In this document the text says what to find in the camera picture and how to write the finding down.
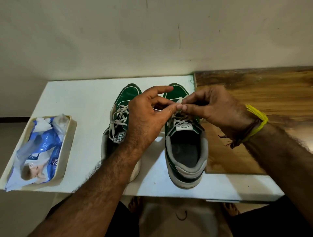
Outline person's right hand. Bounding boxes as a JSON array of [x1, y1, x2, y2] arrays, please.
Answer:
[[180, 85, 255, 141]]

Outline person's left hand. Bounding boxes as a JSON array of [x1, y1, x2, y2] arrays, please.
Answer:
[[126, 85, 183, 153]]

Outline white shoelace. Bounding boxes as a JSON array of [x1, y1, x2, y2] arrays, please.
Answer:
[[166, 96, 190, 135], [108, 104, 129, 142]]

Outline green sneaker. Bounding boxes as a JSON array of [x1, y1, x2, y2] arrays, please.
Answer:
[[164, 83, 209, 189], [101, 83, 142, 183]]

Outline white wet wipe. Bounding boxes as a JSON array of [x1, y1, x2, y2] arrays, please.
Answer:
[[33, 117, 53, 133]]

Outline person's left forearm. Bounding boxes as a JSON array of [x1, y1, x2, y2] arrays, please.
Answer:
[[28, 141, 145, 237]]

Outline person's right forearm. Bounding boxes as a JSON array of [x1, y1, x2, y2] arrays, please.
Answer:
[[243, 123, 313, 228]]

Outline person's left foot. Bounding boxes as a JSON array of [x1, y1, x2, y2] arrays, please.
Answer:
[[127, 196, 143, 215]]

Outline person's foot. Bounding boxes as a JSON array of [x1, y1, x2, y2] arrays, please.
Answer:
[[127, 196, 143, 215], [221, 202, 241, 217]]

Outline person's right foot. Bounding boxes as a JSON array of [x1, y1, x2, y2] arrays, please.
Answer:
[[221, 202, 241, 217]]

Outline blue wet wipe packet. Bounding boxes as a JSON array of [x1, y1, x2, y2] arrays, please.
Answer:
[[5, 114, 70, 192]]

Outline yellow thread wristband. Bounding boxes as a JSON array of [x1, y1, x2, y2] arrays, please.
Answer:
[[242, 104, 269, 143]]

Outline brown wooden board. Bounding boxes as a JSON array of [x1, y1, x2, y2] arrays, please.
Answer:
[[194, 66, 313, 175]]

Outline beige plastic tray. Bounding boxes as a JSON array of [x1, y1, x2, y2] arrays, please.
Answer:
[[0, 115, 78, 191]]

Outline black shorts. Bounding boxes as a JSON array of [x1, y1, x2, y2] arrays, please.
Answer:
[[45, 195, 313, 237]]

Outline black skirting strip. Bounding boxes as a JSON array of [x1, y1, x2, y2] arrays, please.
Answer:
[[0, 117, 30, 123]]

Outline brown beaded bracelet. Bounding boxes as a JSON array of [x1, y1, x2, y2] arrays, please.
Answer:
[[218, 119, 261, 149]]

